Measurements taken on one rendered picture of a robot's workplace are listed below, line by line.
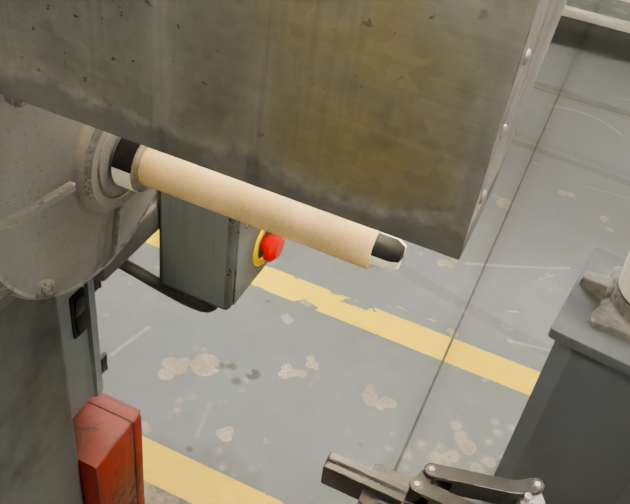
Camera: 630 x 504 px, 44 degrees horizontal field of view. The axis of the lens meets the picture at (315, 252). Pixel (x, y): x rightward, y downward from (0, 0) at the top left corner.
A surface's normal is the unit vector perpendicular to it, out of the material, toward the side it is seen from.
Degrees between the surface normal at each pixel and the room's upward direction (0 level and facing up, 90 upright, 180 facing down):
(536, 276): 0
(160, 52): 90
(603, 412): 90
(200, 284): 90
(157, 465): 0
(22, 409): 90
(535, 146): 0
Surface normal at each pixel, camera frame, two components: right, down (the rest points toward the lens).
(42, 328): 0.91, 0.34
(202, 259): -0.40, 0.55
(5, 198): 0.62, 0.51
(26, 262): 0.60, 0.69
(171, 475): 0.11, -0.76
